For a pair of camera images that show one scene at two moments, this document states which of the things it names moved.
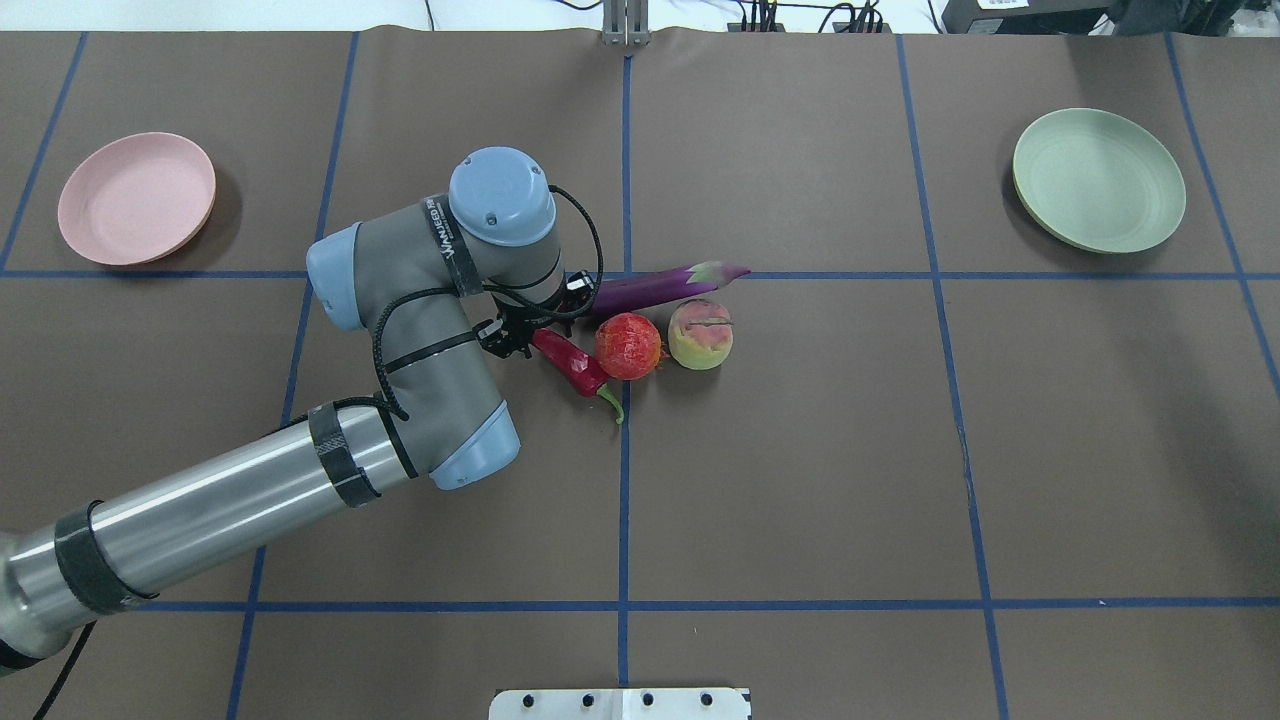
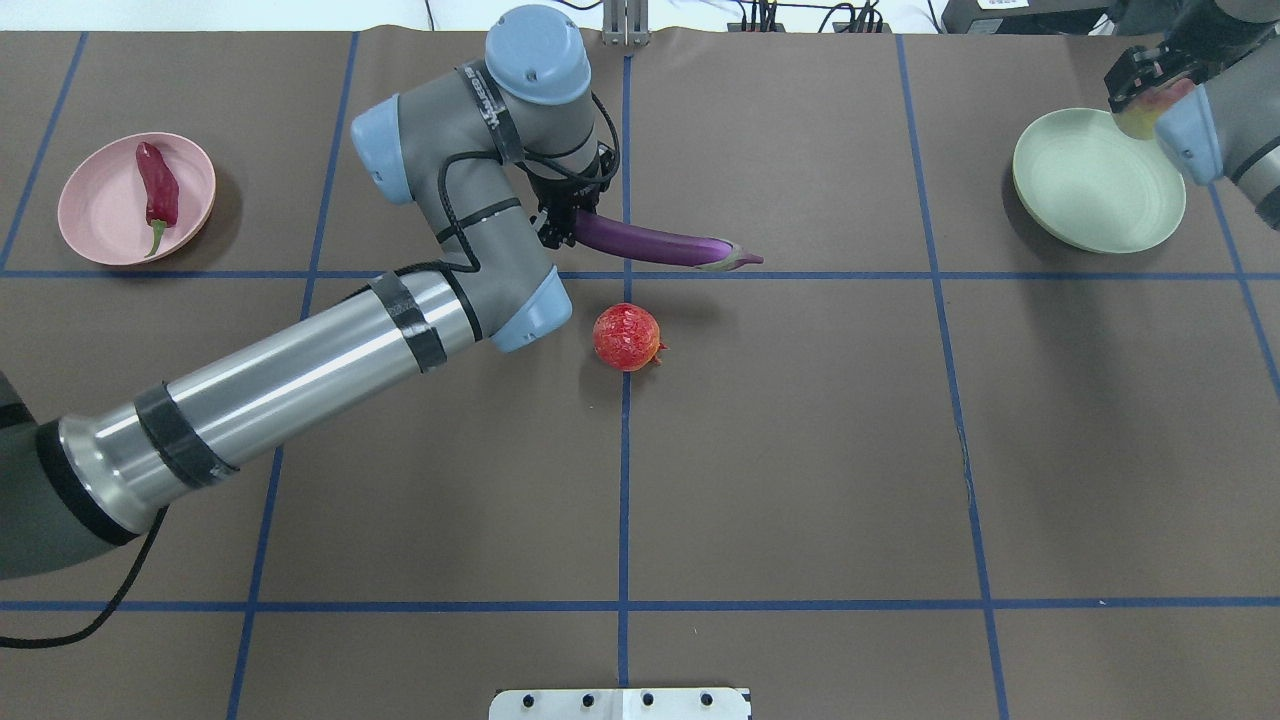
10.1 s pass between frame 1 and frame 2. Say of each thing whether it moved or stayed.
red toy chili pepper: moved
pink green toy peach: moved
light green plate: stayed
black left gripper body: moved
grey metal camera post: stayed
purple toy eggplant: moved
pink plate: stayed
